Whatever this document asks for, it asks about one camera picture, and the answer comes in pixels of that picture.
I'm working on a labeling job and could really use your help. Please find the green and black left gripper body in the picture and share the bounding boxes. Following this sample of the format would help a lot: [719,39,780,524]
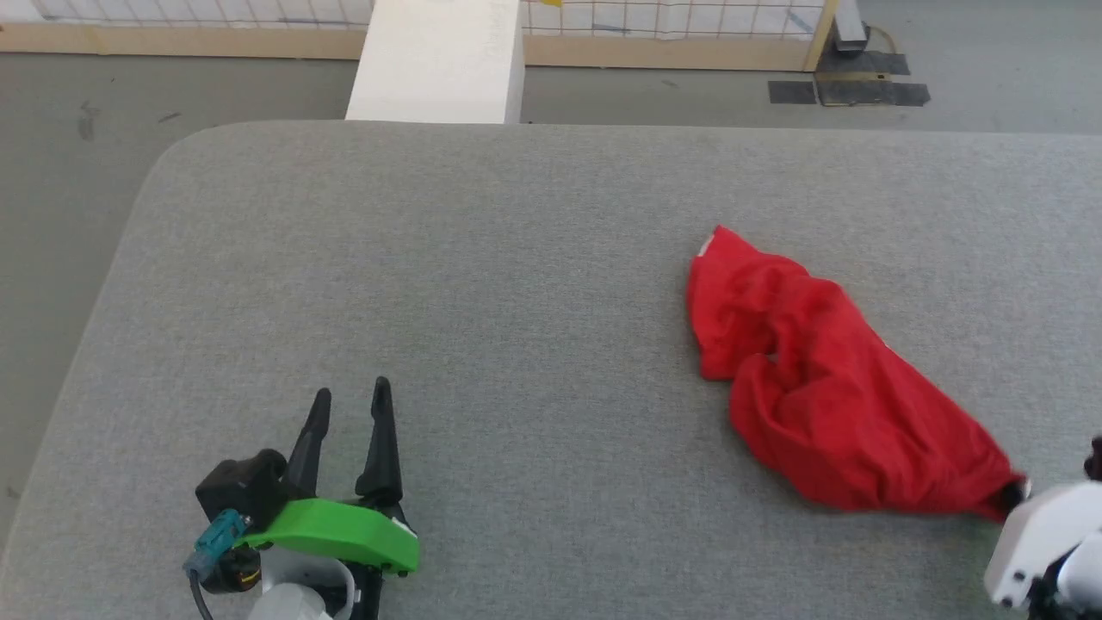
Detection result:
[244,498,421,620]

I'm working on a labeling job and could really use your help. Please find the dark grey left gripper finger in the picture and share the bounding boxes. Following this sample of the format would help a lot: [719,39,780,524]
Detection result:
[355,376,405,512]
[286,387,332,501]

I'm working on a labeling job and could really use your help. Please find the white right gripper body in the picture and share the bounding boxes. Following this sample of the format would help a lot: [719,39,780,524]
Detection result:
[984,480,1102,609]

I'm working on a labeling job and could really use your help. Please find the red garment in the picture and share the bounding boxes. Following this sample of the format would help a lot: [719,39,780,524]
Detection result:
[686,226,1027,523]

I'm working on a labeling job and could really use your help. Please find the white rectangular block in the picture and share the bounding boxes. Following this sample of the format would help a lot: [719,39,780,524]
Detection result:
[344,0,527,125]

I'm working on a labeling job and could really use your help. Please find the large black floor mat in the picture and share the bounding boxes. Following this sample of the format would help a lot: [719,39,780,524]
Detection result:
[814,50,932,109]

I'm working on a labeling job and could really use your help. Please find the teal cable connector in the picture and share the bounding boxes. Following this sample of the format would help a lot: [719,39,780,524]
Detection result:
[183,508,251,579]

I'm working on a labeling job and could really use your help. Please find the grey metal post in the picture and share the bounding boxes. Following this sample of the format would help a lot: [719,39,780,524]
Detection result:
[832,0,870,56]

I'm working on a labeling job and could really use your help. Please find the wooden frame wire mesh fence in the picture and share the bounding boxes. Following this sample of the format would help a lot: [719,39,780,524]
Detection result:
[0,0,840,73]

